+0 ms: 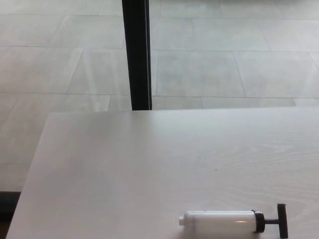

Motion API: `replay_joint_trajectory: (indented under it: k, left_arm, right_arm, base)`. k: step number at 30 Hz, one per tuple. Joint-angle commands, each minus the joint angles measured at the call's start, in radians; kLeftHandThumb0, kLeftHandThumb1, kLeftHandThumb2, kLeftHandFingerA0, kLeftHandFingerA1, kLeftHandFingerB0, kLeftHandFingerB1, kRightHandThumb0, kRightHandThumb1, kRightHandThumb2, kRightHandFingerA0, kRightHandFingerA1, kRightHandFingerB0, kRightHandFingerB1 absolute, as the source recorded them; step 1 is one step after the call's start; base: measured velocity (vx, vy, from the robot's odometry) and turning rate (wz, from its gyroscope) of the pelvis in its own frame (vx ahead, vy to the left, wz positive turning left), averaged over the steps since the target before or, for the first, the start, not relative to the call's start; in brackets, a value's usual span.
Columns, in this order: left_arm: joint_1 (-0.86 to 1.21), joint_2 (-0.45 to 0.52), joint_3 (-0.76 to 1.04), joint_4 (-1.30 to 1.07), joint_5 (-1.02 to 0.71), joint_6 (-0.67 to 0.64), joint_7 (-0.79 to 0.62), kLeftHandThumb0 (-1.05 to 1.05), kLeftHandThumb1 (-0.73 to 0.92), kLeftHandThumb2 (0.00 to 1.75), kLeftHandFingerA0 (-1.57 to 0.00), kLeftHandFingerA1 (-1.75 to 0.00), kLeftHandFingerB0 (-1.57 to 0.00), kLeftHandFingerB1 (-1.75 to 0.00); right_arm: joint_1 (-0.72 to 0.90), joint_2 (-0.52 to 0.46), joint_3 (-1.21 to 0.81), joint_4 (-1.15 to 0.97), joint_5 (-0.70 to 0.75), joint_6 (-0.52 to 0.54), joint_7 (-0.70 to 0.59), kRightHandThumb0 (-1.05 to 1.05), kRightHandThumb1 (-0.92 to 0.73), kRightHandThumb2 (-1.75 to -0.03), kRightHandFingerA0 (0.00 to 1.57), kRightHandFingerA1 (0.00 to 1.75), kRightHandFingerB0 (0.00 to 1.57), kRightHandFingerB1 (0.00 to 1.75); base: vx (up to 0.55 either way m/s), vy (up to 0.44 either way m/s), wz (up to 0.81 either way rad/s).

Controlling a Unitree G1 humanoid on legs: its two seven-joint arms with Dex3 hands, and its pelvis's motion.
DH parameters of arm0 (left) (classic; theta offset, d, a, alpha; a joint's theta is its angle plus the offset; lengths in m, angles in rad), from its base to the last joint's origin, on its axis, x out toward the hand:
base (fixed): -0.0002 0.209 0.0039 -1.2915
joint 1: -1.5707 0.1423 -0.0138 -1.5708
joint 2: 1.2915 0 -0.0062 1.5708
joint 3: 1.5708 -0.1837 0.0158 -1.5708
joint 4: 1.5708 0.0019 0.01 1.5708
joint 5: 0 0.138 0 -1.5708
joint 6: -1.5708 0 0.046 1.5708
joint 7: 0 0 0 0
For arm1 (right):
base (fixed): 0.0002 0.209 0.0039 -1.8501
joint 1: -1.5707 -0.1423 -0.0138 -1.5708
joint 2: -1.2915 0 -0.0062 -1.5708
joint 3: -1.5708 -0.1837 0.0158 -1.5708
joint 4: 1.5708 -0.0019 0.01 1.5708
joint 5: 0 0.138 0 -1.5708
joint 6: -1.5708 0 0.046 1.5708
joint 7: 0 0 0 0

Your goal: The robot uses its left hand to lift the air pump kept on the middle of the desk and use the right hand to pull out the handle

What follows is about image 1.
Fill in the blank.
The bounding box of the white air pump black handle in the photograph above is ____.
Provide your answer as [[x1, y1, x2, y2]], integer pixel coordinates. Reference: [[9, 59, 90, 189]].
[[178, 203, 289, 239]]

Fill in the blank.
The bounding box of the black vertical metal post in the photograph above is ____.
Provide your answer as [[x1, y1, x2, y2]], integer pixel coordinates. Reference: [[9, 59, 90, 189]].
[[121, 0, 153, 111]]

